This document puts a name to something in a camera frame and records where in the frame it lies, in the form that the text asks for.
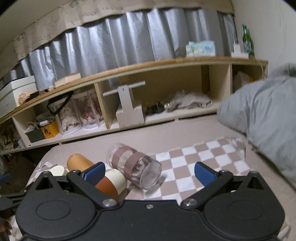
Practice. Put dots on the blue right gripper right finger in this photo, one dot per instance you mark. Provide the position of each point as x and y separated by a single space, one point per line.
205 174

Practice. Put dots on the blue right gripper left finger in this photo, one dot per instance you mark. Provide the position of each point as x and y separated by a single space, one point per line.
94 174

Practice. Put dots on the orange brown cup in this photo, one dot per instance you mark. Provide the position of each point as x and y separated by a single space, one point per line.
78 162

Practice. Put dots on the steel cup brown leather sleeve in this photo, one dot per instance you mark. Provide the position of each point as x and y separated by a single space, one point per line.
112 184

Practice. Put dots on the cream upside-down cup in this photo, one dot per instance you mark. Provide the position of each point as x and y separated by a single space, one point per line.
58 171

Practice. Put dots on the checkered beige white cloth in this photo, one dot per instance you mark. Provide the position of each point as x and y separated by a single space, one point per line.
182 173

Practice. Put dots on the clear glass brown checkered band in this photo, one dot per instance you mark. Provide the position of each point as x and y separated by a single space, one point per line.
137 167

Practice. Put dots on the yellow small box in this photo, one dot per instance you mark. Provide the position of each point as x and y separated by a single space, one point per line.
49 128

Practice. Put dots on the doll in clear case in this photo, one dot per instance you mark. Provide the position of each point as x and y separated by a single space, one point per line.
66 116

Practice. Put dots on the white wooden T stand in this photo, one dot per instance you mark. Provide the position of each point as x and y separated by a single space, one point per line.
129 112

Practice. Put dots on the dark green small bag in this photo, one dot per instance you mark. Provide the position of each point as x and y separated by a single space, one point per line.
35 135

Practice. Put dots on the grey crumpled cloth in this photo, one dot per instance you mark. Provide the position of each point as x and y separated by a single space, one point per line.
187 100

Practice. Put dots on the black items on shelf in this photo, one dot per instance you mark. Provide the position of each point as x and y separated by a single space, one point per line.
155 109

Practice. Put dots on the grey duvet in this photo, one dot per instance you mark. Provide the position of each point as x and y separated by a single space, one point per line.
264 111

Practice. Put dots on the wooden low shelf unit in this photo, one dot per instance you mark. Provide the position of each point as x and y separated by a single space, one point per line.
151 82

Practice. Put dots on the wooden box on shelf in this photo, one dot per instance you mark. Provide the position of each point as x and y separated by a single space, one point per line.
67 79

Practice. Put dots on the white storage box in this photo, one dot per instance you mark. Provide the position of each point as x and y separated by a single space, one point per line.
10 93

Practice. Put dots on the white power strip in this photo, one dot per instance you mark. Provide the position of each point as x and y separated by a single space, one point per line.
238 52

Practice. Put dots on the tissue box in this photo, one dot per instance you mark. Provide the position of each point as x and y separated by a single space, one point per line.
199 49

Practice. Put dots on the green glass bottle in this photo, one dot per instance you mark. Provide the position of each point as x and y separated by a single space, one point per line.
247 42

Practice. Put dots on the silver grey curtain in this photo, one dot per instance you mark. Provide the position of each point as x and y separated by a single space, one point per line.
116 41

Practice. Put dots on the beige printed curtain valance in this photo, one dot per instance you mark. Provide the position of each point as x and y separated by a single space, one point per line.
76 13

